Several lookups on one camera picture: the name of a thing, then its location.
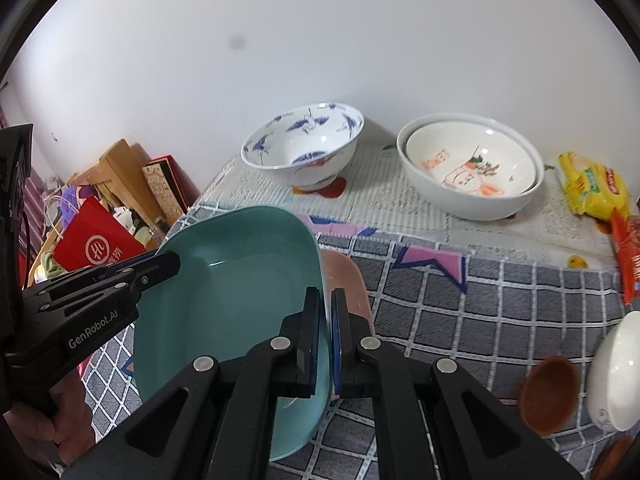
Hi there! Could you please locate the orange snack packet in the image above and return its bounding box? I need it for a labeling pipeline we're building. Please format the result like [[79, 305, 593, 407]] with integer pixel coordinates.
[[611, 209, 640, 304]]

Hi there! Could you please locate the pink square plate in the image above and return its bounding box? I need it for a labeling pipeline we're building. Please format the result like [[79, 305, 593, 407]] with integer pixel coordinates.
[[321, 249, 374, 333]]

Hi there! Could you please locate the yellow snack packet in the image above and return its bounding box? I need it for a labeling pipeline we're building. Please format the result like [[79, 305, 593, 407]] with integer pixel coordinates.
[[556, 152, 629, 222]]

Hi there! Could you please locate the newspaper print table mat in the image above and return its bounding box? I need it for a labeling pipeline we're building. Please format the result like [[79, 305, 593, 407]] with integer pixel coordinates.
[[198, 144, 616, 270]]

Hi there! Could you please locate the small white bowl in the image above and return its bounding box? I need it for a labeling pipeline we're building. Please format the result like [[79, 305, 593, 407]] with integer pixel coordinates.
[[586, 311, 640, 432]]

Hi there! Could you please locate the grey checkered cloth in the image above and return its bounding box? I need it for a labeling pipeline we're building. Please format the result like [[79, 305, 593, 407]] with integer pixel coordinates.
[[82, 216, 630, 479]]

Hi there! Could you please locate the red paper bag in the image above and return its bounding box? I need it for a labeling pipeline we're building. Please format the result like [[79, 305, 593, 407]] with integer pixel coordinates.
[[52, 197, 144, 272]]

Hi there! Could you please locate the person's left hand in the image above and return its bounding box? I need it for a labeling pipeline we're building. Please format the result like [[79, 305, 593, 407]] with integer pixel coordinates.
[[3, 368, 96, 465]]

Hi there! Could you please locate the teal square plate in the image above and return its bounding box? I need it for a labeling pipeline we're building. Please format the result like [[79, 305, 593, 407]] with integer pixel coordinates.
[[132, 205, 335, 463]]

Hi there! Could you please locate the white bowl orange drawing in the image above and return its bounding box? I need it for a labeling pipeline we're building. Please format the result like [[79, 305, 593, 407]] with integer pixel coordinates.
[[405, 120, 537, 197]]

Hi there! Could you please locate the wooden board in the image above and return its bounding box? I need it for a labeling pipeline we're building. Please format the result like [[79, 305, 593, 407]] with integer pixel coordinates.
[[67, 139, 168, 238]]

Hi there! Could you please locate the blue crane patterned bowl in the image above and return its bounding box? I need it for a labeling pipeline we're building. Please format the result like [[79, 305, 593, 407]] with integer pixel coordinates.
[[240, 102, 364, 191]]

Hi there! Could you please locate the patterned brown box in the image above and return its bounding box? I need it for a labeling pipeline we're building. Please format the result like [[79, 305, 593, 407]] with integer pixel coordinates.
[[142, 155, 200, 226]]

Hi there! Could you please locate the large white bowl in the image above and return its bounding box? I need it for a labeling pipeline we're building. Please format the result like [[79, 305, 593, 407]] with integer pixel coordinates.
[[396, 113, 544, 222]]

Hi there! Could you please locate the small brown bowl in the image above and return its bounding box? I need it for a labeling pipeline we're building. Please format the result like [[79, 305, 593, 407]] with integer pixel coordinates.
[[589, 436, 632, 480], [518, 356, 579, 437]]

